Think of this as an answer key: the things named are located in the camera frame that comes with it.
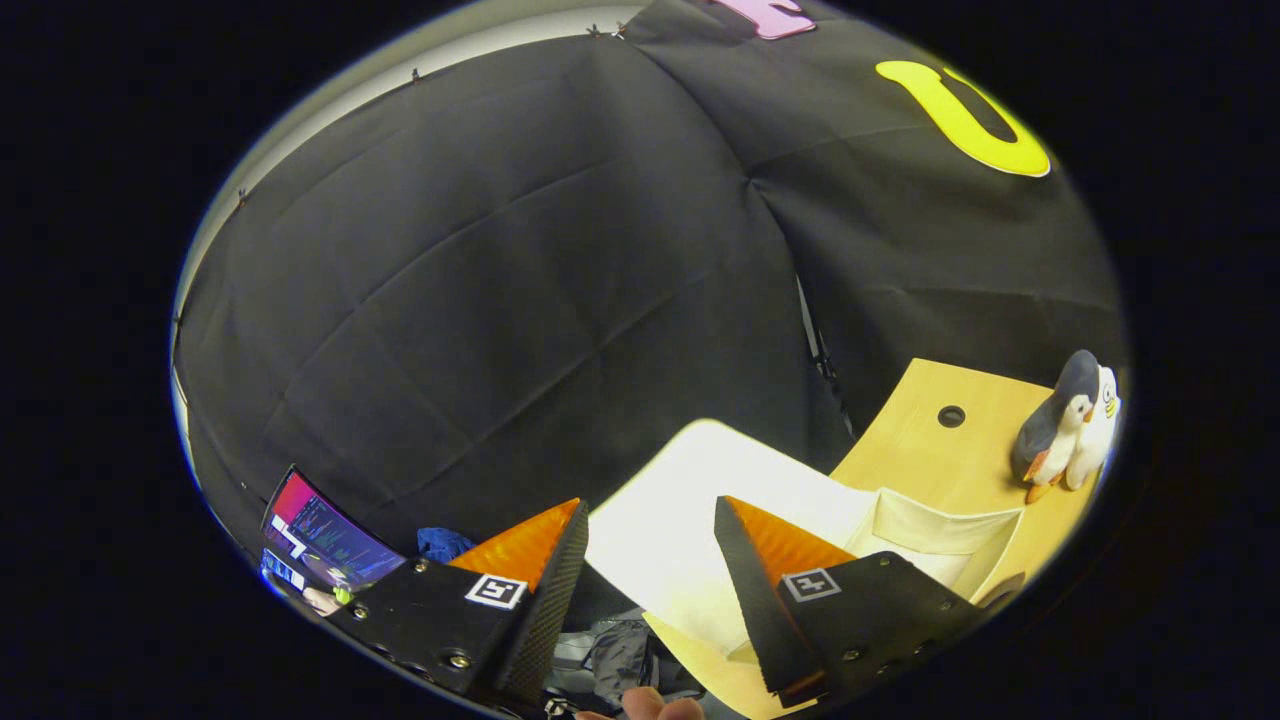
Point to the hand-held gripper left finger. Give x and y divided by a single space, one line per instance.
545 610

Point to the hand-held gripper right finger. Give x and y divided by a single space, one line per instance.
760 610

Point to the cream fabric storage box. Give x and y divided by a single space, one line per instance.
690 510

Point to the grey bag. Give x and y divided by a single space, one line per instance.
615 655

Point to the blue cloth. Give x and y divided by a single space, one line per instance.
443 545

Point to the black backdrop cloth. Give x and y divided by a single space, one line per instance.
480 300

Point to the grey penguin plush toy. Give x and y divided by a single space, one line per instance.
1055 420

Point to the white duck plush toy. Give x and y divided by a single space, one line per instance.
1100 430

